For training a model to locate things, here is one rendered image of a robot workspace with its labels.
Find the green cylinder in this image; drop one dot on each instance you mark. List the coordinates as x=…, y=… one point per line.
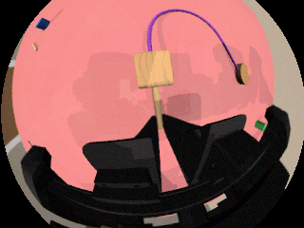
x=260, y=125

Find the wooden block with hole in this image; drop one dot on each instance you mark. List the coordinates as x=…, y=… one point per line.
x=153, y=68

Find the round wooden button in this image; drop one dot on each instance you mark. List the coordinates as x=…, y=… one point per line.
x=243, y=75

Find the purple string with wooden stick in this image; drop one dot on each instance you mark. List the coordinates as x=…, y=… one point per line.
x=156, y=90

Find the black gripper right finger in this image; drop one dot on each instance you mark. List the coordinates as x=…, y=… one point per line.
x=191, y=143

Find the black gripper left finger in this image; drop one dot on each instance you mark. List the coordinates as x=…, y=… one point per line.
x=140, y=151

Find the blue cylinder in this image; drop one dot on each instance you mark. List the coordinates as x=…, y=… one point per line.
x=42, y=24

